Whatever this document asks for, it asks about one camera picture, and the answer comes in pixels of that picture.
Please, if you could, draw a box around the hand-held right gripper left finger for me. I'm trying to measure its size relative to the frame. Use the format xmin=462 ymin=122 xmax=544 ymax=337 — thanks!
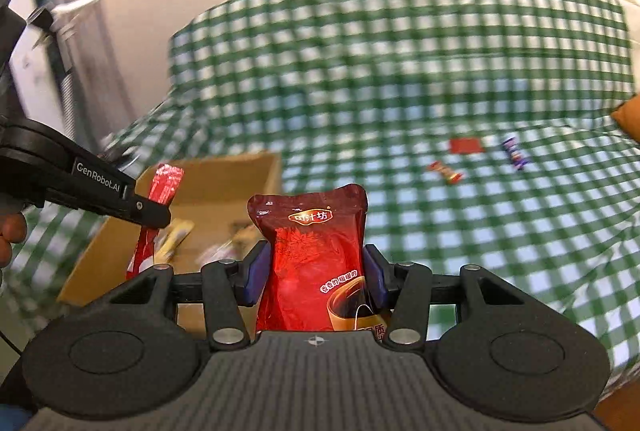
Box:
xmin=100 ymin=240 xmax=274 ymax=353

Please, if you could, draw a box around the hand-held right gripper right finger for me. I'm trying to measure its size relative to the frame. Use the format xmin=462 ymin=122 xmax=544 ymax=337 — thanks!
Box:
xmin=364 ymin=244 xmax=542 ymax=350

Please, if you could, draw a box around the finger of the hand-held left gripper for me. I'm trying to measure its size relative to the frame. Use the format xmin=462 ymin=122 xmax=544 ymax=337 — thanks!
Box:
xmin=119 ymin=183 xmax=172 ymax=230

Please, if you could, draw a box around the red stick snack packet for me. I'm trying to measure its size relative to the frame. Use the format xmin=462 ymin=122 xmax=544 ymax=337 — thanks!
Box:
xmin=126 ymin=163 xmax=185 ymax=282

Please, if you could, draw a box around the yellow snack bar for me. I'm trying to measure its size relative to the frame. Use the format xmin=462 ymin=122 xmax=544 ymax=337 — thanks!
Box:
xmin=152 ymin=219 xmax=195 ymax=265

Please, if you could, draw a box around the large red drink pouch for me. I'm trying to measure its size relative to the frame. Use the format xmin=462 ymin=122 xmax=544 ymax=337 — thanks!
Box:
xmin=246 ymin=183 xmax=369 ymax=335

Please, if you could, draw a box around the cardboard box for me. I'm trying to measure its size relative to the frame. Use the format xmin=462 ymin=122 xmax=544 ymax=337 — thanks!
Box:
xmin=57 ymin=152 xmax=284 ymax=347

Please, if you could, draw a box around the small gold red candy packet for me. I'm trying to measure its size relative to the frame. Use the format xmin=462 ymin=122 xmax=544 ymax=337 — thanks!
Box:
xmin=427 ymin=161 xmax=466 ymax=186

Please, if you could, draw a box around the purple snack packet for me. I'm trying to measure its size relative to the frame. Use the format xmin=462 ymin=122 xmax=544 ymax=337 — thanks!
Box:
xmin=501 ymin=137 xmax=531 ymax=172

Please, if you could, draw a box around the person's left hand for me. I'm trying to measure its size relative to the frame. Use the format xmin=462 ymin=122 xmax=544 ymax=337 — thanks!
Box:
xmin=0 ymin=213 xmax=29 ymax=268

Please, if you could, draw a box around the white hanger rack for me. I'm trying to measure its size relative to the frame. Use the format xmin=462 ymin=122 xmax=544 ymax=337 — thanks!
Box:
xmin=27 ymin=0 xmax=107 ymax=34

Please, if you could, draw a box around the green white checkered cloth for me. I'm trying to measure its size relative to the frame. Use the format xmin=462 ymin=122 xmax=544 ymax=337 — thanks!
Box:
xmin=0 ymin=0 xmax=640 ymax=382

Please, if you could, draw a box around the person's blue clothing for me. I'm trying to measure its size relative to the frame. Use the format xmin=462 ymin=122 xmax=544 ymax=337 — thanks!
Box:
xmin=0 ymin=403 xmax=32 ymax=431

